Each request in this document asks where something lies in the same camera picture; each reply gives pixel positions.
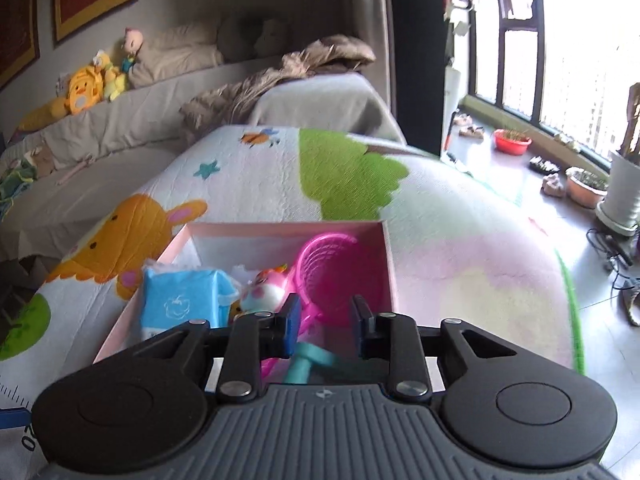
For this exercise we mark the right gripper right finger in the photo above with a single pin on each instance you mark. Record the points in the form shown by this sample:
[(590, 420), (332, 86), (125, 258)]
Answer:
[(393, 338)]

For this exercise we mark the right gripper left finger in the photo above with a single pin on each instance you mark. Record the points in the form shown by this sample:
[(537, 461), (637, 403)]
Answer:
[(250, 339)]

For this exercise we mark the pink cat figurine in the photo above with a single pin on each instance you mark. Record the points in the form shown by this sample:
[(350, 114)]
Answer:
[(265, 292)]

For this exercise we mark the teal toy piece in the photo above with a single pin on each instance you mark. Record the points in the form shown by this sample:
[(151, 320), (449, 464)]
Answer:
[(305, 358)]

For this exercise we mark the pink toy net racket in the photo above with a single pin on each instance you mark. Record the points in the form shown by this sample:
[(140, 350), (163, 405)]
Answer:
[(319, 277)]

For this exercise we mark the blue tissue pack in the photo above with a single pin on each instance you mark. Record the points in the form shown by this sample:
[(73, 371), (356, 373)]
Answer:
[(173, 296)]

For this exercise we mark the pink cardboard box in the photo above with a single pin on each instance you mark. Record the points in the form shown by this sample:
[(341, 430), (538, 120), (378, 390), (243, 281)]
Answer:
[(243, 249)]

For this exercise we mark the colourful giraffe play mat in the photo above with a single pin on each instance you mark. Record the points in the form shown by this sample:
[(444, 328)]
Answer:
[(457, 247)]

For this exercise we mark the red plastic basin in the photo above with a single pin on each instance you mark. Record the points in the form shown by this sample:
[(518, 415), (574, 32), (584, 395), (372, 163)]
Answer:
[(511, 142)]

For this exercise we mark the brown crumpled blanket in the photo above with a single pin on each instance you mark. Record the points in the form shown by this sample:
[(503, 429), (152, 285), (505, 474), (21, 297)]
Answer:
[(233, 103)]

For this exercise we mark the terracotta plant pot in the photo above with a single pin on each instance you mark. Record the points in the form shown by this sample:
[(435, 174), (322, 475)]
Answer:
[(584, 187)]

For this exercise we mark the white flower pot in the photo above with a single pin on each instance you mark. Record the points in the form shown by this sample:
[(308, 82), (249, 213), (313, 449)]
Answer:
[(619, 210)]

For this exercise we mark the green toy on sofa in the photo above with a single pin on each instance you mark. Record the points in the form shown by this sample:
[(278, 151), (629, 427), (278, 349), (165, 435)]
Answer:
[(20, 175)]

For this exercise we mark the yellow plush duck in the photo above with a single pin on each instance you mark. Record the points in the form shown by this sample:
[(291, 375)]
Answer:
[(115, 82)]

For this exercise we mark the orange plush toy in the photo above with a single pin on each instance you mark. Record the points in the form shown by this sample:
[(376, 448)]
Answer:
[(85, 90)]

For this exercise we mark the pink head doll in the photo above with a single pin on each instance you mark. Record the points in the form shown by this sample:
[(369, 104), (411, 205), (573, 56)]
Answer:
[(131, 45)]

